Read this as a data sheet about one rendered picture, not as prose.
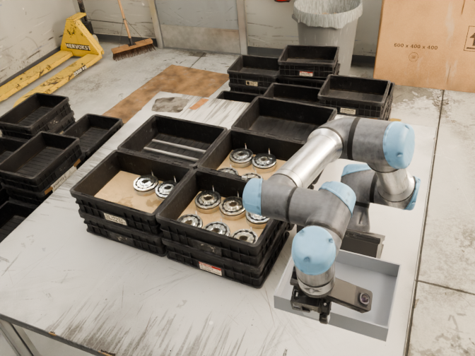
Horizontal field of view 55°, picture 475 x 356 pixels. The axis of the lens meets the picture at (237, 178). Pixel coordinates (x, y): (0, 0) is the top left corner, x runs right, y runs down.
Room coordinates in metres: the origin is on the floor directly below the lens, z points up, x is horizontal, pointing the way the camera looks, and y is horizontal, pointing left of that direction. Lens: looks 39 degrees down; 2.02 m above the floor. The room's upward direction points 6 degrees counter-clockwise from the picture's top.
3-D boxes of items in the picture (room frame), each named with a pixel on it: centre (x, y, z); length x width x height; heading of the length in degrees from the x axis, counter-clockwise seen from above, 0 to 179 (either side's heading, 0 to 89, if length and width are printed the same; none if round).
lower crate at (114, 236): (1.42, 0.41, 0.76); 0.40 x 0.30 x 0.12; 60
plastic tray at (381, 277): (0.71, -0.22, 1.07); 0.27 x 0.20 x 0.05; 63
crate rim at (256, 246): (1.22, 0.06, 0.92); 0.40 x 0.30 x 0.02; 60
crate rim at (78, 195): (1.42, 0.41, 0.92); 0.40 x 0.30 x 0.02; 60
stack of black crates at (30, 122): (2.73, 1.29, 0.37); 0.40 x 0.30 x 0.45; 154
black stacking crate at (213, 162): (1.48, -0.09, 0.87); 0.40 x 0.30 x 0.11; 60
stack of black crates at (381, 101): (2.53, -0.79, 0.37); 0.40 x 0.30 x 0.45; 63
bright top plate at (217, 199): (1.33, 0.12, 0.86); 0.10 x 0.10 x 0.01
